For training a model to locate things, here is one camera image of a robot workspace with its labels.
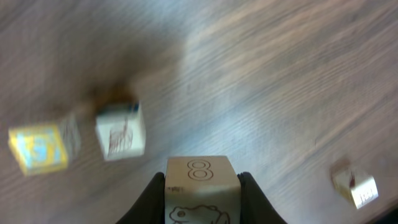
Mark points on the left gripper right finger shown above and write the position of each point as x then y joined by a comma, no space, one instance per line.
255,207

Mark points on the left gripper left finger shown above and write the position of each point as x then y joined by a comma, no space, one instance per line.
149,208

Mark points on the white block green edge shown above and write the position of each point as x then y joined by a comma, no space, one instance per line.
202,189

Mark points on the white block red side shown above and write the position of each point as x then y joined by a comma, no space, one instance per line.
121,131

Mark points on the white wooden number block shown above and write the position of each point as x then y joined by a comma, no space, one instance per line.
355,185

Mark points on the yellow wooden block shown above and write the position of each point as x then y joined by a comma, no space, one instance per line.
45,147

